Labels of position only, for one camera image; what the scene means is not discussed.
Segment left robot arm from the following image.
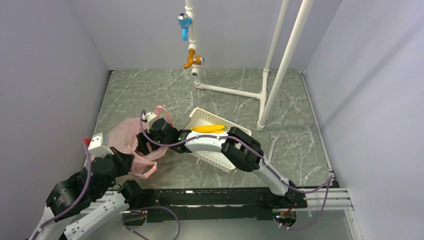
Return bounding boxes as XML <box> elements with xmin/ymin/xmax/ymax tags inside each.
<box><xmin>30</xmin><ymin>153</ymin><xmax>144</xmax><ymax>240</ymax></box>

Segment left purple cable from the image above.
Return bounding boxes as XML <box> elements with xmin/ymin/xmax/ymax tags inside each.
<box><xmin>29</xmin><ymin>139</ymin><xmax>93</xmax><ymax>240</ymax></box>

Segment pink plastic bag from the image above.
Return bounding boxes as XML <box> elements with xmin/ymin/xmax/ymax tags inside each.
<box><xmin>107</xmin><ymin>117</ymin><xmax>169</xmax><ymax>179</ymax></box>

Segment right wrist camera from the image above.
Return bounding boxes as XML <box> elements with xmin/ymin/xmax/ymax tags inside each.
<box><xmin>140</xmin><ymin>112</ymin><xmax>158</xmax><ymax>124</ymax></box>

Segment white pipe frame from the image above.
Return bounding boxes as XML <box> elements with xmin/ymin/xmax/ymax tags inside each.
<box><xmin>183</xmin><ymin>0</ymin><xmax>314</xmax><ymax>131</ymax></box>

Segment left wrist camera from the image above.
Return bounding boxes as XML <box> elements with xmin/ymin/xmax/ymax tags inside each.
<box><xmin>82</xmin><ymin>132</ymin><xmax>113</xmax><ymax>158</ymax></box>

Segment purple cable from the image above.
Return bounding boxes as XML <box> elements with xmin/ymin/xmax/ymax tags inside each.
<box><xmin>29</xmin><ymin>139</ymin><xmax>93</xmax><ymax>240</ymax></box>
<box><xmin>139</xmin><ymin>109</ymin><xmax>334</xmax><ymax>232</ymax></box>

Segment white plastic basket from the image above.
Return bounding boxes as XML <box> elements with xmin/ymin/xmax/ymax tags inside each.
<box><xmin>184</xmin><ymin>107</ymin><xmax>252</xmax><ymax>173</ymax></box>

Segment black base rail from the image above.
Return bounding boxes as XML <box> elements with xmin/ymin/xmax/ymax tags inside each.
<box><xmin>129</xmin><ymin>187</ymin><xmax>308</xmax><ymax>223</ymax></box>

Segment yellow fake bananas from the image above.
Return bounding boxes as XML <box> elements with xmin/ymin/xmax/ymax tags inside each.
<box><xmin>190</xmin><ymin>124</ymin><xmax>226</xmax><ymax>134</ymax></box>

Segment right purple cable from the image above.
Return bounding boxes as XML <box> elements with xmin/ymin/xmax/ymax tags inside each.
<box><xmin>139</xmin><ymin>109</ymin><xmax>334</xmax><ymax>232</ymax></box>

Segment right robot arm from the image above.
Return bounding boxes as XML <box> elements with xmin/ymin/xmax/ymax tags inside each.
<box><xmin>136</xmin><ymin>118</ymin><xmax>296</xmax><ymax>208</ymax></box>

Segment blue faucet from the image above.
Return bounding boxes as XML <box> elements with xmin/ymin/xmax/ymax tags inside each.
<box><xmin>177</xmin><ymin>13</ymin><xmax>192</xmax><ymax>42</ymax></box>

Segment orange faucet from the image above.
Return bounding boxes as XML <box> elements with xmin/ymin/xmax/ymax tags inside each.
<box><xmin>183</xmin><ymin>48</ymin><xmax>205</xmax><ymax>69</ymax></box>

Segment silver wrench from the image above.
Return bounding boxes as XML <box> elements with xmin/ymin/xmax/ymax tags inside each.
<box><xmin>267</xmin><ymin>131</ymin><xmax>280</xmax><ymax>162</ymax></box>

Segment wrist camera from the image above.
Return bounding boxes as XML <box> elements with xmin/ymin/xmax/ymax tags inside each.
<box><xmin>140</xmin><ymin>112</ymin><xmax>158</xmax><ymax>124</ymax></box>
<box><xmin>82</xmin><ymin>132</ymin><xmax>113</xmax><ymax>158</ymax></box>

